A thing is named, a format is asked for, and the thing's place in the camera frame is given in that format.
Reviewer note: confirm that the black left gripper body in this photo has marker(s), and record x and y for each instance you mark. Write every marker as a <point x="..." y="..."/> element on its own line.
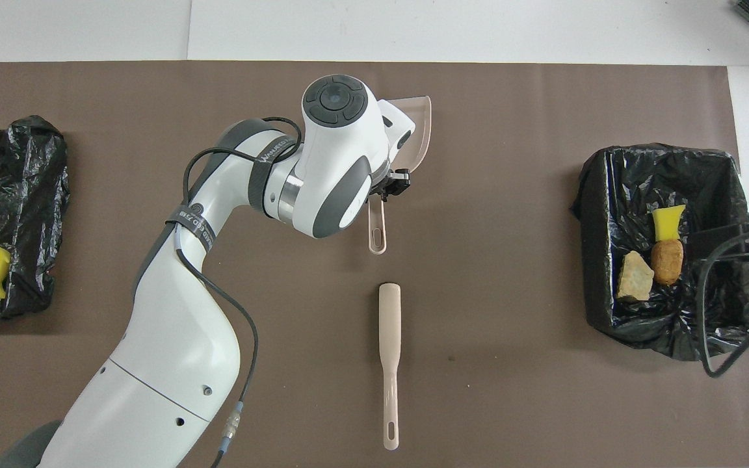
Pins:
<point x="384" y="187"/>

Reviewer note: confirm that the beige plastic dustpan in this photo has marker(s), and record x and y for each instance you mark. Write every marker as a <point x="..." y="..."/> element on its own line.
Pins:
<point x="419" y="130"/>

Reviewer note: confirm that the brown toy bread roll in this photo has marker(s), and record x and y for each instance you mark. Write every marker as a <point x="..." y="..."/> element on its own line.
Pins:
<point x="667" y="262"/>

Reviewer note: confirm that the striped toy bread piece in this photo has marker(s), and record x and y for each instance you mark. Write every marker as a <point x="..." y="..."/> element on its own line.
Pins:
<point x="636" y="278"/>

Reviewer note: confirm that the beige hand brush black bristles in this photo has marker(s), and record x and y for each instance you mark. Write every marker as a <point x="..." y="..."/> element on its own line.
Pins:
<point x="390" y="338"/>

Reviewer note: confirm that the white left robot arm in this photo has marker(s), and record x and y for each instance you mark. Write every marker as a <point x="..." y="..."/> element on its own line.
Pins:
<point x="173" y="338"/>

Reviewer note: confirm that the black bag lined bin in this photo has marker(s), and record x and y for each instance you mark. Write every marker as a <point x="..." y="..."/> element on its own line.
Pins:
<point x="23" y="169"/>
<point x="706" y="312"/>

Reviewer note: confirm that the brown paper table mat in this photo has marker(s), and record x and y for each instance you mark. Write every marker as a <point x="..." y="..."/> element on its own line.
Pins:
<point x="543" y="130"/>

